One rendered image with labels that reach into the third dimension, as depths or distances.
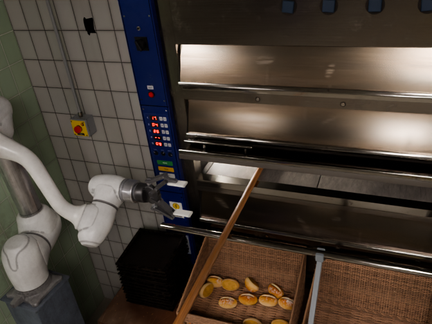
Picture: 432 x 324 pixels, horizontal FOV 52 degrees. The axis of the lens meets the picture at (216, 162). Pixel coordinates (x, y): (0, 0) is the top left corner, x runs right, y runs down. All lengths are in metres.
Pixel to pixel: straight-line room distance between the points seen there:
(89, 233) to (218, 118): 0.80
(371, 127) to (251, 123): 0.51
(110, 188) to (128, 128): 0.66
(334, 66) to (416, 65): 0.29
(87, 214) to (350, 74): 1.13
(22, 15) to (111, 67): 0.51
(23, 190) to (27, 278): 0.37
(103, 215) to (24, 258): 0.48
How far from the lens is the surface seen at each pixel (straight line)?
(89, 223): 1.69
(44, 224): 2.16
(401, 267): 1.83
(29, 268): 2.06
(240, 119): 2.02
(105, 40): 2.18
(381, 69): 1.81
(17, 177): 2.05
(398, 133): 1.92
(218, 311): 2.41
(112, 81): 2.25
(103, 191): 1.73
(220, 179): 2.27
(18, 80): 2.53
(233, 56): 1.92
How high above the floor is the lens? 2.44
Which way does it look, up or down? 31 degrees down
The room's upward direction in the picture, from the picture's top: 7 degrees counter-clockwise
